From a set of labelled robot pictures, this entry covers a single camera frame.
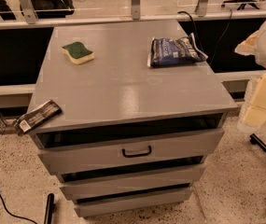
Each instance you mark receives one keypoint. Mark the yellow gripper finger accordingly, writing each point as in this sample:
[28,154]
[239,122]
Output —
[253,112]
[247,46]

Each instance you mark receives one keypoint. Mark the blue chip bag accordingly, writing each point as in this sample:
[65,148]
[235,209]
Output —
[169,52]

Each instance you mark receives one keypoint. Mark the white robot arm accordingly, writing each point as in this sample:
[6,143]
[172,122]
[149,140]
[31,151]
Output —
[260,59]

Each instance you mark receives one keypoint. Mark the black stand leg right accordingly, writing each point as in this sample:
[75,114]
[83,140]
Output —
[264,148]

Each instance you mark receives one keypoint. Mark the black stand leg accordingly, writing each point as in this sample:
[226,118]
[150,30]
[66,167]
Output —
[49,209]
[264,148]

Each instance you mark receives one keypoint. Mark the grey drawer cabinet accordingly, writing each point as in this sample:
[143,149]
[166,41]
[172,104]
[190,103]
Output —
[116,101]

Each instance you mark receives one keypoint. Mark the green yellow sponge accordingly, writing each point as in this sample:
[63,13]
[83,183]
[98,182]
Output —
[77,53]

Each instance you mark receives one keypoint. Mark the black stand leg bottom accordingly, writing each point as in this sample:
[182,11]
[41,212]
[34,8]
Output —
[49,209]

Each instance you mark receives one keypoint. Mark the glass railing with metal posts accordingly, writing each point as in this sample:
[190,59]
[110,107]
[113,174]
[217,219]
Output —
[46,13]

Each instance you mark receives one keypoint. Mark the black drawer handle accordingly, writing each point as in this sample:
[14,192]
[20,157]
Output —
[126,153]

